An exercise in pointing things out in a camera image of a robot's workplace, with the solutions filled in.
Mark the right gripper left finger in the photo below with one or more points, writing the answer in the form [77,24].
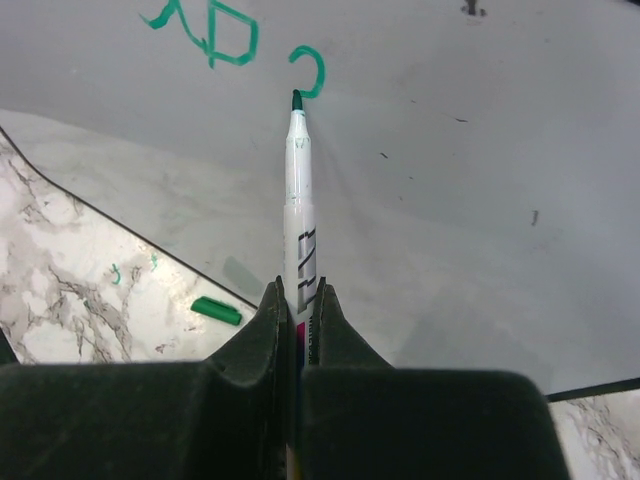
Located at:
[218,418]

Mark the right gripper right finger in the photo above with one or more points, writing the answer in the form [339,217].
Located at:
[364,419]

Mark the green marker cap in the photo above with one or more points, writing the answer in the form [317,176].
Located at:
[217,310]

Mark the green whiteboard marker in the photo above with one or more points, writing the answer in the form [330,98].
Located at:
[299,275]

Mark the black framed whiteboard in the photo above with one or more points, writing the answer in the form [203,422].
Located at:
[475,163]

